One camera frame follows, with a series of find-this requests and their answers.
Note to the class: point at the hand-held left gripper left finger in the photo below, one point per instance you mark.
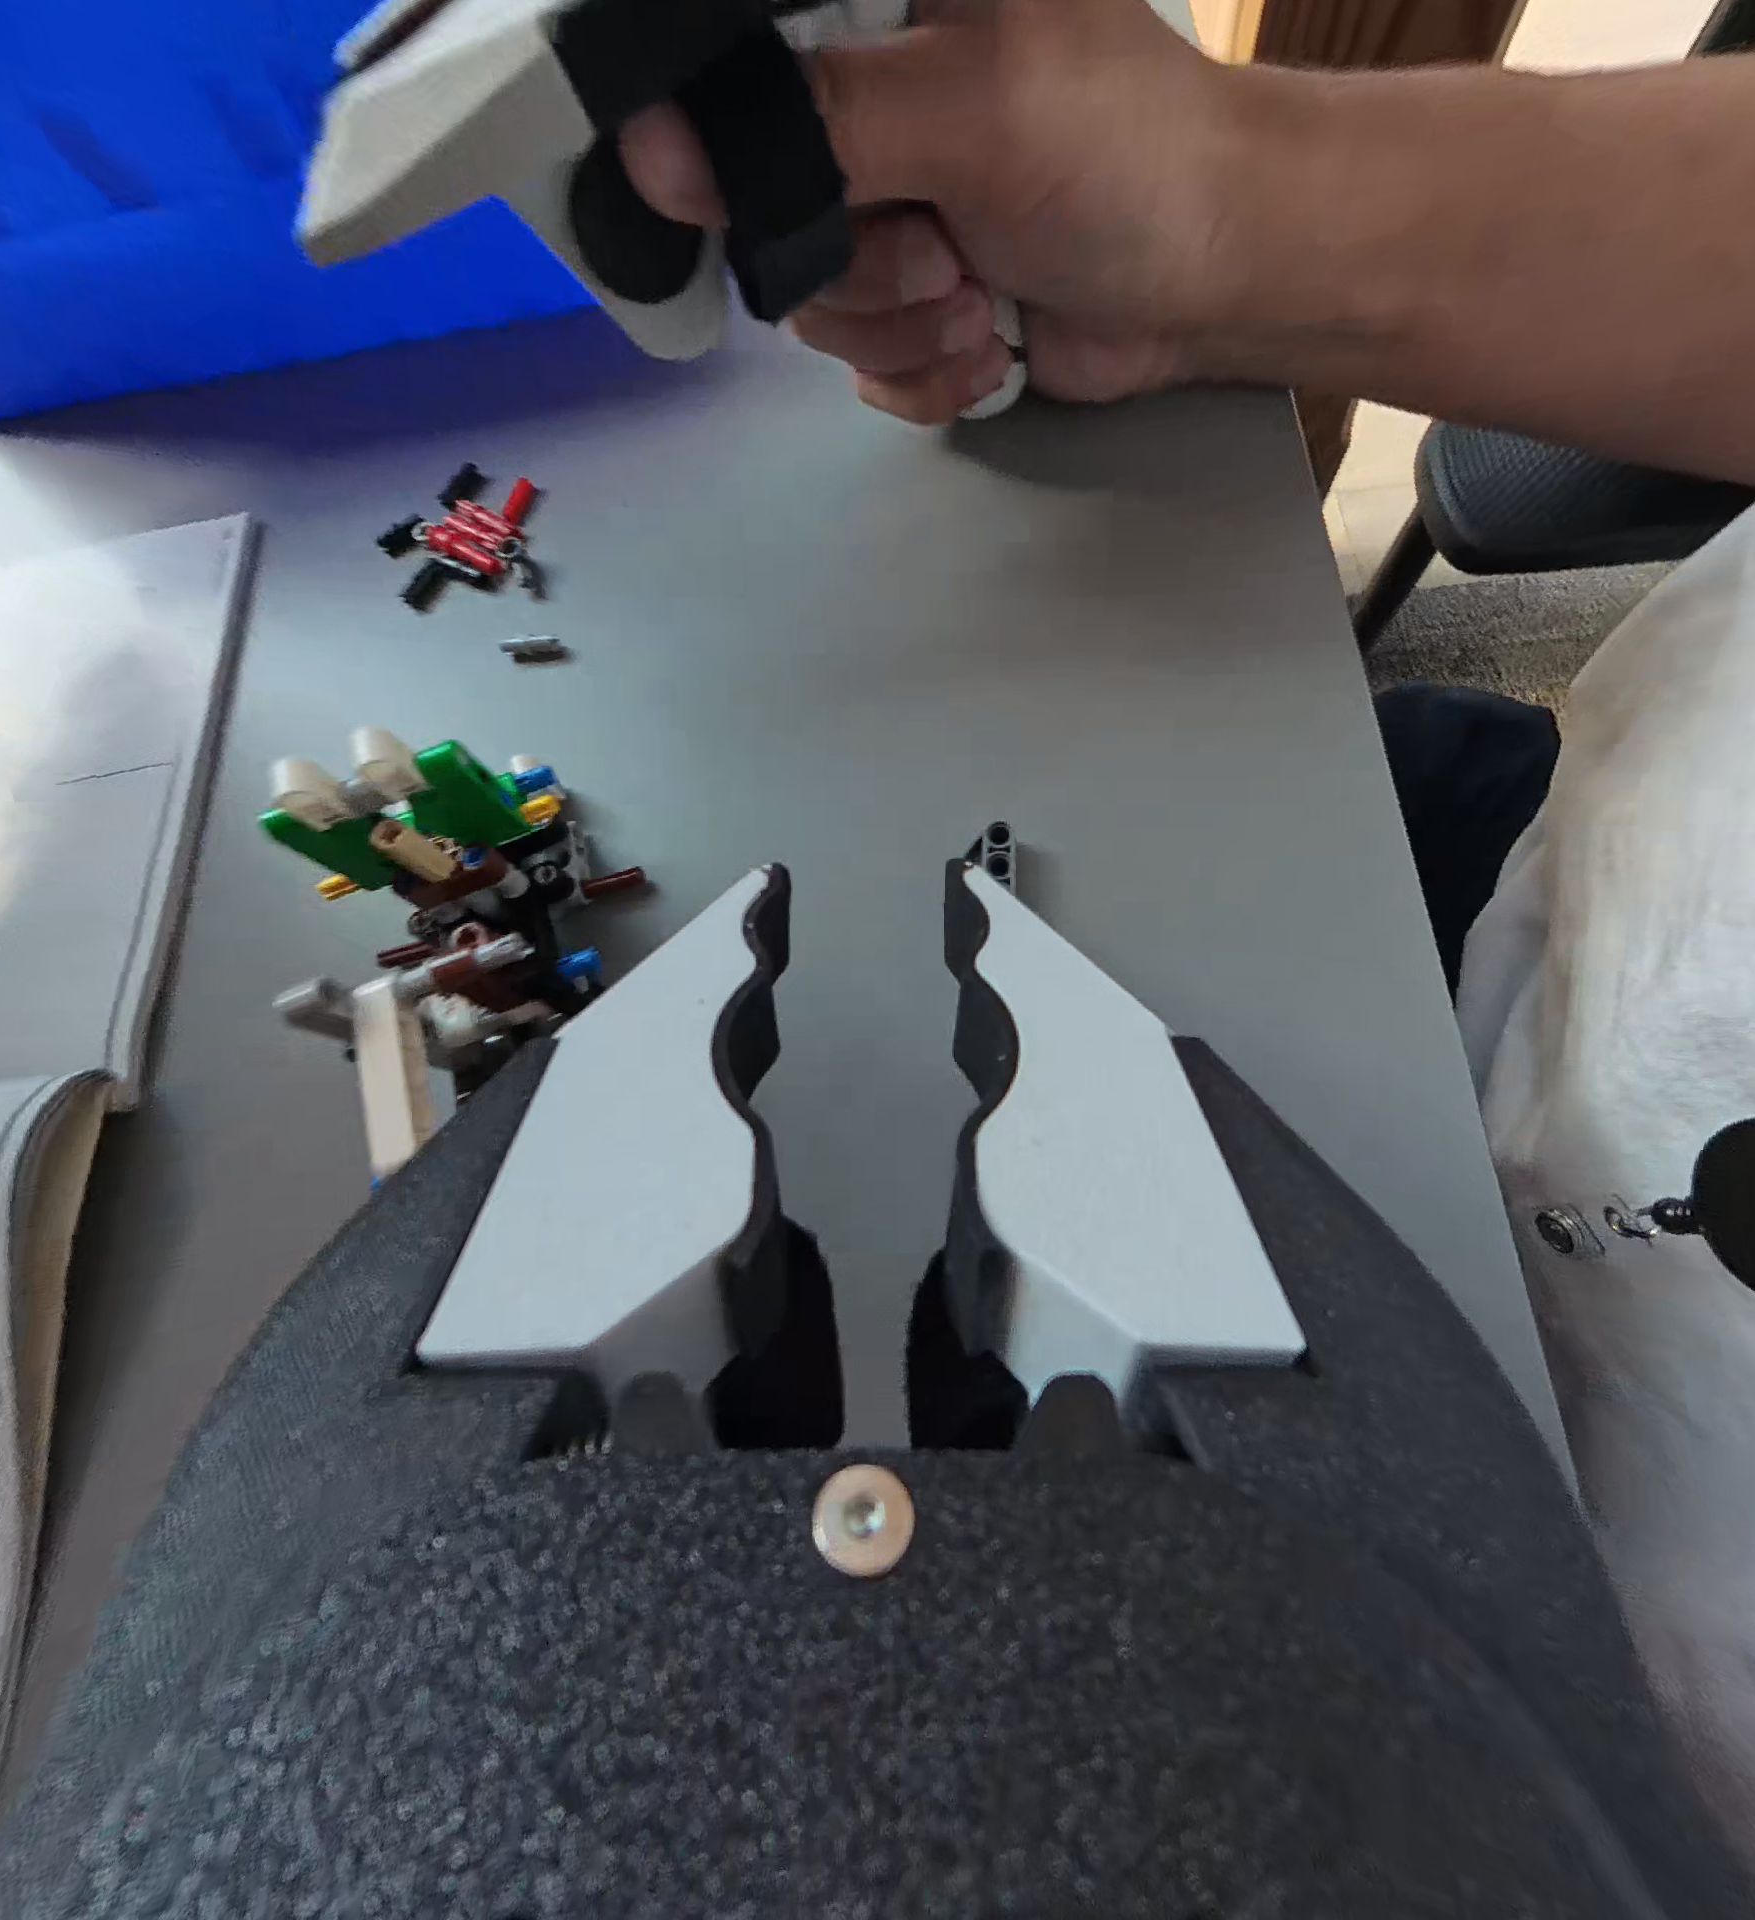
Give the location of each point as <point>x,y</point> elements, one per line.
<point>623,1170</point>

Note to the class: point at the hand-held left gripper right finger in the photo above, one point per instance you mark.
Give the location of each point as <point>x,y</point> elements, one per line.
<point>1102,1186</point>

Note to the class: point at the small dark grey lego beam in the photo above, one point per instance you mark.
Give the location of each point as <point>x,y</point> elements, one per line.
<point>1009,855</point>

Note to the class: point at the long lego truck chassis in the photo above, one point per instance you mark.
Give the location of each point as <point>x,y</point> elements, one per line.
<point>442,842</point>

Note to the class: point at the person's right forearm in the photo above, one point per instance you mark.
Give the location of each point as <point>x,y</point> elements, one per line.
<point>1566,255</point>

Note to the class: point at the small grey lego pin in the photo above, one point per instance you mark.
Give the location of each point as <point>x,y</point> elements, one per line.
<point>531,649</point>

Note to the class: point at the person's right hand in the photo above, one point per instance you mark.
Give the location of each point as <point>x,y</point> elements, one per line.
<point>1056,196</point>

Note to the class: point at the blue plastic bin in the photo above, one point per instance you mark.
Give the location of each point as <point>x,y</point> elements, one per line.
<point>113,196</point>

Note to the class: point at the pile of red black pins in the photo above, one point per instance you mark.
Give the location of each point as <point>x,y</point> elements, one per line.
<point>468,538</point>

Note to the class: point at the person's dark trousers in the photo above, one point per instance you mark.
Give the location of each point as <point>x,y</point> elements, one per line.
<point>1469,811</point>

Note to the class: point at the person's white shirt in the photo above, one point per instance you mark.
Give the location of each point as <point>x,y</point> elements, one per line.
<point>1687,932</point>

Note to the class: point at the open instruction booklet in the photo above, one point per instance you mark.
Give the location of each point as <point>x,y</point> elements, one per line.
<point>52,781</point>

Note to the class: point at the dark mesh office chair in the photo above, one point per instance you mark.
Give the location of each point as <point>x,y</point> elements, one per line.
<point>1553,496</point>

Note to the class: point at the wooden furniture panel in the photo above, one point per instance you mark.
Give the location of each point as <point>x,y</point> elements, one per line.
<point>1356,32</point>

